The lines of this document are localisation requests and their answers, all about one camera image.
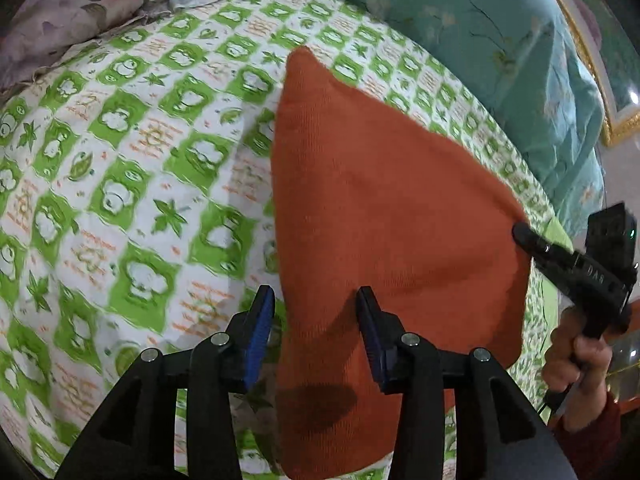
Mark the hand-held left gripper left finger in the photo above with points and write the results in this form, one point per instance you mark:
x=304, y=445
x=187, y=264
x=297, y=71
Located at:
x=260, y=330

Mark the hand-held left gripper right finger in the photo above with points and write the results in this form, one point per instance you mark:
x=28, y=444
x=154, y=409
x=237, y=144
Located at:
x=372, y=340

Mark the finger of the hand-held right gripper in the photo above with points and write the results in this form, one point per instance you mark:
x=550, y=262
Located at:
x=537, y=247

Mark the orange knit sweater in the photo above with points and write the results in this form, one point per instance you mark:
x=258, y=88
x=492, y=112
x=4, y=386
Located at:
x=390, y=200

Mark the person's right forearm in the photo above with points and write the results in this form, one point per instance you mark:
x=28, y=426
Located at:
x=600, y=445

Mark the person's right hand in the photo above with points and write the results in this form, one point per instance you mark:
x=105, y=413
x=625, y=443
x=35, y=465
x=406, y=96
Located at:
x=590, y=380

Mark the light green cloth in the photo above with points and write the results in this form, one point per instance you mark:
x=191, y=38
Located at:
x=557, y=232

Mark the green patterned bedsheet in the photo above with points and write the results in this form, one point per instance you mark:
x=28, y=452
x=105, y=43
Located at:
x=125, y=185

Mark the teal floral quilt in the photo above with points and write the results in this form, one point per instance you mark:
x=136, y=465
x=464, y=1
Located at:
x=475, y=50

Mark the gold picture frame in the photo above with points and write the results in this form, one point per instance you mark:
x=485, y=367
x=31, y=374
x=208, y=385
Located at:
x=617, y=120

